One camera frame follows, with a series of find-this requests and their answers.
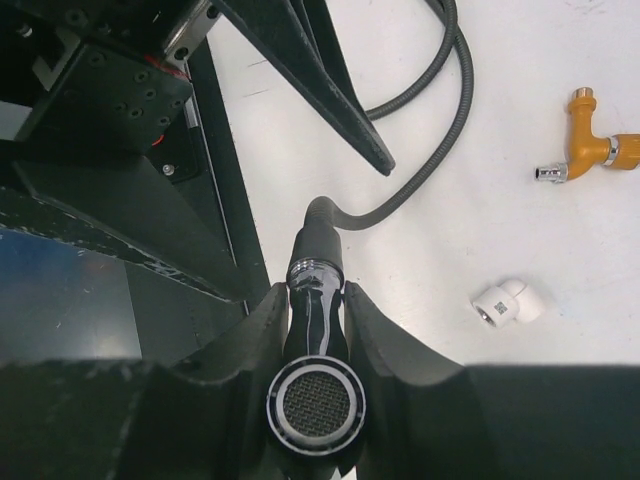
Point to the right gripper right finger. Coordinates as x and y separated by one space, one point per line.
428 417

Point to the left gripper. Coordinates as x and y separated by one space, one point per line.
112 76

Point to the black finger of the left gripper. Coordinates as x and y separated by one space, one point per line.
299 40

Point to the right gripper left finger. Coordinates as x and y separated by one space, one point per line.
204 418

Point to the chrome lever faucet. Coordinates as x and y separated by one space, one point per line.
316 405

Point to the white elbow fitting centre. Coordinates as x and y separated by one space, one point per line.
511 301

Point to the orange plastic faucet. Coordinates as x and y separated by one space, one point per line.
586 150

